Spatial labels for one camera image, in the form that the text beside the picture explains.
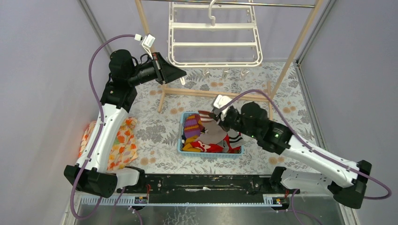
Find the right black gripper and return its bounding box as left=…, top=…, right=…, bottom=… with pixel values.
left=209, top=108, right=259, bottom=139

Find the grey sock with red stripes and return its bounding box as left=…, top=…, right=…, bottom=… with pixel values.
left=196, top=111, right=227, bottom=144

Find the white plastic clip hanger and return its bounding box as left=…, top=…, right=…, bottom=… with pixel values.
left=168, top=2, right=263, bottom=73

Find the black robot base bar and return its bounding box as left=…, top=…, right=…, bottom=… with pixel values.
left=124, top=174, right=293, bottom=205

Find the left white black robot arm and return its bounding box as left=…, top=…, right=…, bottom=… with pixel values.
left=64, top=49, right=187, bottom=198

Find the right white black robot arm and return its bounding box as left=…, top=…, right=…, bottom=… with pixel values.
left=210, top=95, right=372, bottom=209

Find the grey striped cuff sock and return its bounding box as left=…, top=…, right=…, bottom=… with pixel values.
left=227, top=129, right=245, bottom=149

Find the red white patterned sock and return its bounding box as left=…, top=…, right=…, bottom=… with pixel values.
left=186, top=141, right=224, bottom=153

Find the floral patterned table mat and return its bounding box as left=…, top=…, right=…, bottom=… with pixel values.
left=130, top=62, right=312, bottom=174

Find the purple orange striped sock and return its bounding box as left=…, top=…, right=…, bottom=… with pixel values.
left=184, top=113, right=204, bottom=139

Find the blue plastic sock basket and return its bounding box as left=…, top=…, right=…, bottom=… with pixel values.
left=176, top=112, right=245, bottom=159

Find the metal hanging rod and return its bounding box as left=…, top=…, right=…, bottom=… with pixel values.
left=147, top=0, right=316, bottom=8

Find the orange floral cloth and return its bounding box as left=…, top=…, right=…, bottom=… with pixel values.
left=77, top=116, right=138, bottom=172

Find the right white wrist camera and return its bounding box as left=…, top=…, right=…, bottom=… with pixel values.
left=212, top=95, right=232, bottom=114

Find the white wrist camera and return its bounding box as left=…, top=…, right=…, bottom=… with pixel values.
left=134, top=33, right=155, bottom=59
left=212, top=95, right=232, bottom=114

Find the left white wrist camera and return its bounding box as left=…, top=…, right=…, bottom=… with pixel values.
left=134, top=33, right=155, bottom=59

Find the wooden drying rack frame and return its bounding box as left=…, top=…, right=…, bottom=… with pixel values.
left=134, top=0, right=321, bottom=120

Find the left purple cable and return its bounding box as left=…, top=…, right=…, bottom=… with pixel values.
left=69, top=34, right=140, bottom=225

